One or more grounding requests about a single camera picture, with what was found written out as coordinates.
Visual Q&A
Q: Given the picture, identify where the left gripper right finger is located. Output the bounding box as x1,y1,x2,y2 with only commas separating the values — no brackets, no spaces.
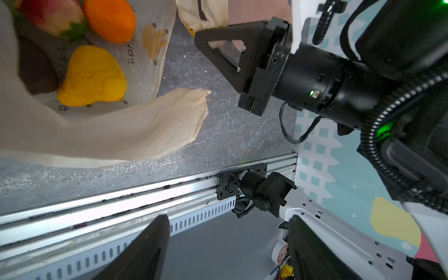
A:
288,215,360,280

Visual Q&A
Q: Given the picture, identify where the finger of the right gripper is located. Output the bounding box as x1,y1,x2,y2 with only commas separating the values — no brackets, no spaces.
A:
195,21,267,93

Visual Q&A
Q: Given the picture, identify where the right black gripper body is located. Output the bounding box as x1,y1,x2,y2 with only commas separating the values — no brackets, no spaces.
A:
238,17,385,130

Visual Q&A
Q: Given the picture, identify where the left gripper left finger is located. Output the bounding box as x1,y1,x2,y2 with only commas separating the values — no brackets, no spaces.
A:
95,215,170,280

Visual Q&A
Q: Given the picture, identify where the orange tangerine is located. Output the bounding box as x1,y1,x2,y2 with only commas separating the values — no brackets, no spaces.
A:
84,0,137,44

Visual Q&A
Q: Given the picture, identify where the yellow mango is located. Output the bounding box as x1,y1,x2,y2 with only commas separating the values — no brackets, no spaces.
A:
57,45,127,107

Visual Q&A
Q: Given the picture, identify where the translucent cream plastic bag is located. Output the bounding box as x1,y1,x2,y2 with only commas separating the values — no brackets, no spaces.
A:
1,1,229,168

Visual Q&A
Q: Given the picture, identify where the pink-yellow peach with leaves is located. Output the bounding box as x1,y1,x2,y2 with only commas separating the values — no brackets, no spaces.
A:
19,0,88,43

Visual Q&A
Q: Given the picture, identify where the dark purple fruit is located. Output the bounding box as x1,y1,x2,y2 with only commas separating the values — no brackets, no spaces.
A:
19,36,60,95

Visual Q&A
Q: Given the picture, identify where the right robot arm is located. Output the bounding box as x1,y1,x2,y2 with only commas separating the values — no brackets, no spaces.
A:
195,1,448,280

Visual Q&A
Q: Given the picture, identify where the pink flower-shaped fruit plate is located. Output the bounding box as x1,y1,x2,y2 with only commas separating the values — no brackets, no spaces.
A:
228,0,292,25

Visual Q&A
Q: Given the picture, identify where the white tape roll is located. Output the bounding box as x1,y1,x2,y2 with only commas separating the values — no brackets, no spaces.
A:
271,239,288,266

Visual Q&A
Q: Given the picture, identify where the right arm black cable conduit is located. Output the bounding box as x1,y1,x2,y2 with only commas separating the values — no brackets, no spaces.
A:
311,0,448,214

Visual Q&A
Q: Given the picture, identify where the aluminium mounting rail frame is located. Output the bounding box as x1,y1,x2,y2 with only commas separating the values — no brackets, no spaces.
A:
1,152,298,280

